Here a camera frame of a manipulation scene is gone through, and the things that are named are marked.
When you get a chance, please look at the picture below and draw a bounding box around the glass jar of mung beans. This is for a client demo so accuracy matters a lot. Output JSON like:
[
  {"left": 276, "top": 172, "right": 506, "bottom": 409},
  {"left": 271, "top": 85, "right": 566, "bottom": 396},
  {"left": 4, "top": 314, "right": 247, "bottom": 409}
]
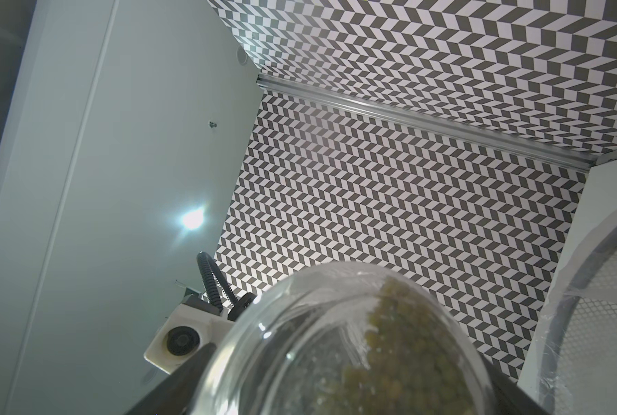
[{"left": 189, "top": 262, "right": 495, "bottom": 414}]

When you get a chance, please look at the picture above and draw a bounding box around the clear plastic bin liner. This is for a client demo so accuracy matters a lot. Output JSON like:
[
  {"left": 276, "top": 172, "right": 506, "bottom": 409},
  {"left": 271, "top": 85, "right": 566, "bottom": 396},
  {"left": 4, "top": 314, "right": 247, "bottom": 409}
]
[{"left": 515, "top": 194, "right": 617, "bottom": 415}]

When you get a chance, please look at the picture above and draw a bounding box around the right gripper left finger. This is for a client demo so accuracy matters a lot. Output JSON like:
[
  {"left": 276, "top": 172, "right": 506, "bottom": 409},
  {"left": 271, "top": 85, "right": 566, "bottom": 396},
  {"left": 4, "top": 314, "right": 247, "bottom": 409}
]
[{"left": 126, "top": 343, "right": 217, "bottom": 415}]

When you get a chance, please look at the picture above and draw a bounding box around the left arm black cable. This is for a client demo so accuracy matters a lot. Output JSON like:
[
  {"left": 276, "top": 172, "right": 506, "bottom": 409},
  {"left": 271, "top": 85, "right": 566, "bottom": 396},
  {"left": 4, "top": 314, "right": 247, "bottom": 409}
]
[{"left": 196, "top": 251, "right": 258, "bottom": 322}]

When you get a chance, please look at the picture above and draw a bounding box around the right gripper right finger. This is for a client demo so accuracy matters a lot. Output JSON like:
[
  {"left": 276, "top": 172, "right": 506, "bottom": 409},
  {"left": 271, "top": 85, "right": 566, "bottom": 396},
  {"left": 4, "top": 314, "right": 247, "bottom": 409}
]
[{"left": 477, "top": 354, "right": 547, "bottom": 415}]

